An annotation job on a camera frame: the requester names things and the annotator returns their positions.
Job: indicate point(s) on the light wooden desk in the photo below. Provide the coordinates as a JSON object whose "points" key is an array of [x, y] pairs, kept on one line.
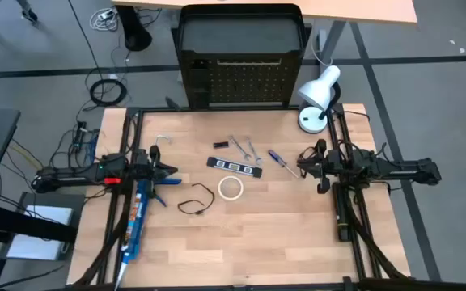
{"points": [[358, 10]]}

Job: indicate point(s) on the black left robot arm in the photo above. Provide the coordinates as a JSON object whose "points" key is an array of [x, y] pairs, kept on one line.
{"points": [[75, 174]]}

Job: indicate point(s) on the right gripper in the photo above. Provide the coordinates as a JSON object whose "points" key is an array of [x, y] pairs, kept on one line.
{"points": [[325, 167]]}

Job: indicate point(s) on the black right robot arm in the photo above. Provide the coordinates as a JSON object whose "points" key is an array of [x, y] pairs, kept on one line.
{"points": [[399, 169]]}

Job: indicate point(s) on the white masking tape roll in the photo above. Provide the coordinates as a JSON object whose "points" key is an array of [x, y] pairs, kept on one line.
{"points": [[221, 193]]}

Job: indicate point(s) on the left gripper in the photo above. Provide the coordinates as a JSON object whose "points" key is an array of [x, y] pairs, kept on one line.
{"points": [[148, 167]]}

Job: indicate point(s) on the black power strip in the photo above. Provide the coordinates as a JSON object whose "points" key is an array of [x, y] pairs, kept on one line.
{"points": [[81, 135]]}

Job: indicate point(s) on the black aluminium table frame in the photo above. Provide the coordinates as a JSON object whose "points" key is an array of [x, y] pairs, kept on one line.
{"points": [[233, 108]]}

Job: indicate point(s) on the small black rectangular device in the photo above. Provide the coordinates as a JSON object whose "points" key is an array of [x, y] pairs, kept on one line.
{"points": [[220, 144]]}

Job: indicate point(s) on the black peg board cart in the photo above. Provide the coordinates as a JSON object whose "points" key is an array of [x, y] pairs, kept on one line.
{"points": [[241, 85]]}

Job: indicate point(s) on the white gooseneck desk lamp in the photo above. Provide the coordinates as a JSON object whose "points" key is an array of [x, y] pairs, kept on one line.
{"points": [[312, 121]]}

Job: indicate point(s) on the white paper sheet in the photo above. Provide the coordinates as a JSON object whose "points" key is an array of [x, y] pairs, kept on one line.
{"points": [[39, 246]]}

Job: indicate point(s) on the black cylinder with yellow band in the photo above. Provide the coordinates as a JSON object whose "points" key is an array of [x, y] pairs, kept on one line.
{"points": [[342, 214]]}

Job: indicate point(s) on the black desk foot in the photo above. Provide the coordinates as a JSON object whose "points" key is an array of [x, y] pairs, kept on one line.
{"points": [[136, 36]]}

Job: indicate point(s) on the grey desk leg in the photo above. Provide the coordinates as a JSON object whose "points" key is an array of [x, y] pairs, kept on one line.
{"points": [[332, 40]]}

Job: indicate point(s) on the silver combination wrench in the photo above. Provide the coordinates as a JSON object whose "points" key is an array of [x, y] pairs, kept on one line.
{"points": [[239, 148], [254, 151]]}

